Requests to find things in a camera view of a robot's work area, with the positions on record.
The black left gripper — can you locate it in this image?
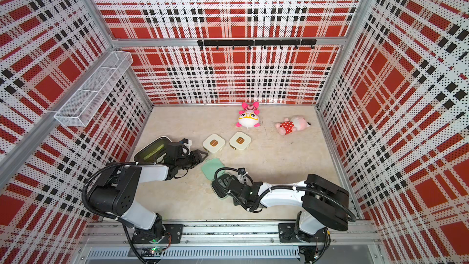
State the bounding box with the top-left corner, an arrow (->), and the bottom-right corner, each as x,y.
176,149 -> 209,170

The green nail kit case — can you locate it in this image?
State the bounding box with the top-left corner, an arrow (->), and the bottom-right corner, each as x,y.
201,158 -> 225,181

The cream nail kit case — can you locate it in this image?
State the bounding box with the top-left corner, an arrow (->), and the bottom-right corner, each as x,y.
229,132 -> 252,150
202,134 -> 226,154

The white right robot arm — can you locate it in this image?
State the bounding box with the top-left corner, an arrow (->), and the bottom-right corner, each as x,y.
212,167 -> 357,243

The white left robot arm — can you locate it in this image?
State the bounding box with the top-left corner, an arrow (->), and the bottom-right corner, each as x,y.
81,136 -> 208,243

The green oval tray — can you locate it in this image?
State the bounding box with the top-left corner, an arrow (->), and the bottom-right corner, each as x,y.
134,136 -> 172,163

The pink owl plush toy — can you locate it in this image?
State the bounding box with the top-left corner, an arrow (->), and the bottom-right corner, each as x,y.
236,101 -> 260,128

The pink strawberry plush toy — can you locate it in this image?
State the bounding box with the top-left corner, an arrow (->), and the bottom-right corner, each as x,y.
275,116 -> 311,136

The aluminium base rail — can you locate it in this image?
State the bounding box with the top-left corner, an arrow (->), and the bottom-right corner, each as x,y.
81,220 -> 390,264

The clear wall shelf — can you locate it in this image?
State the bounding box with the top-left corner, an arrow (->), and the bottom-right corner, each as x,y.
54,50 -> 133,127

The black hook rail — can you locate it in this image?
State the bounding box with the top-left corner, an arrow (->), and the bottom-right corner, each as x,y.
197,39 -> 318,49

